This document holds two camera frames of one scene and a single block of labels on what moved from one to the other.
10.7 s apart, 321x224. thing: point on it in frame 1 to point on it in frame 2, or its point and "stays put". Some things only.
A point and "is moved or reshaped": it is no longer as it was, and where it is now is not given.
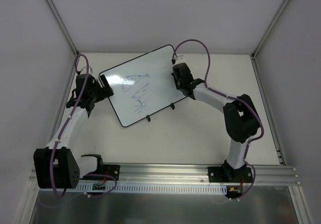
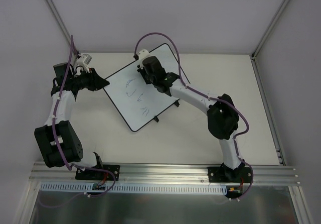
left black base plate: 113,170 stays put
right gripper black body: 177,81 to 141,71
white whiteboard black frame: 143,86 is moved or reshaped
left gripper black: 101,90 to 93,80
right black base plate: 227,175 stays put
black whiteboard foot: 148,118 to 156,118
